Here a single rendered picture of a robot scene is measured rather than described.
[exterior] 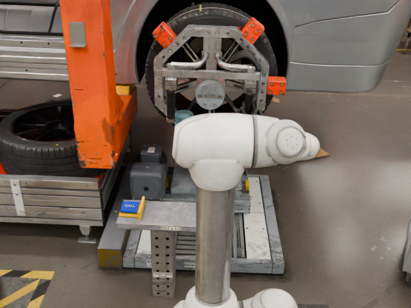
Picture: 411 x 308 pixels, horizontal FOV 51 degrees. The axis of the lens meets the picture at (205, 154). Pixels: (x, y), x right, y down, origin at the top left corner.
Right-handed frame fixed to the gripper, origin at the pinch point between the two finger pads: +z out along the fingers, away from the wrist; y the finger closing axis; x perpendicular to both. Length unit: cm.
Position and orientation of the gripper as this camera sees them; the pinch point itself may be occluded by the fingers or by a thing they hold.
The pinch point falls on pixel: (248, 107)
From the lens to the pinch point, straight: 193.2
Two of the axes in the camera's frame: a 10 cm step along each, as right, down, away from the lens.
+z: 0.3, -4.8, 8.8
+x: 0.3, -8.8, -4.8
